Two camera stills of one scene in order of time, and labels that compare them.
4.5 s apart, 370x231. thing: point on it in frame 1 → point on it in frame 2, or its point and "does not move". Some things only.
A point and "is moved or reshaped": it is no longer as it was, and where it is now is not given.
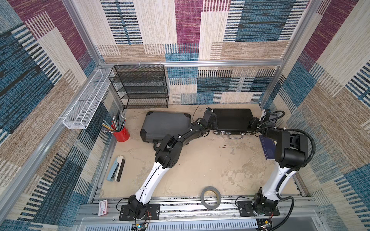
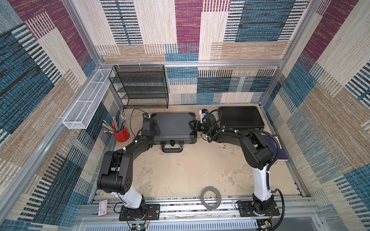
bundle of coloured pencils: (116, 125) does not move
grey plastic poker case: (156, 124) does not move
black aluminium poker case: (233, 122) is moved or reshaped
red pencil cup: (122, 135) does not move
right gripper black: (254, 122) → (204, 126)
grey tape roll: (219, 197) does not move
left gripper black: (216, 125) → (158, 130)
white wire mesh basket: (82, 109) does not move
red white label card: (102, 208) does not move
